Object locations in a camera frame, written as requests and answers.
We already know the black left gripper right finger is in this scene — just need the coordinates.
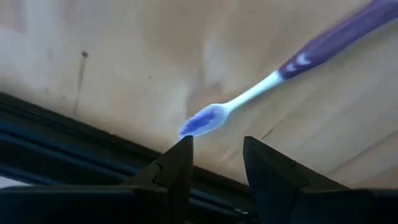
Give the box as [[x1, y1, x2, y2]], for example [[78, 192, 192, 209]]
[[244, 136, 374, 224]]

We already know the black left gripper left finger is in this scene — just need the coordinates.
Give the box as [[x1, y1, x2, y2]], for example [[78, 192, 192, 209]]
[[124, 136, 194, 224]]

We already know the purple and white toothbrush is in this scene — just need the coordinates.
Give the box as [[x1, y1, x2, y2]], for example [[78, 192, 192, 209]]
[[178, 0, 398, 139]]

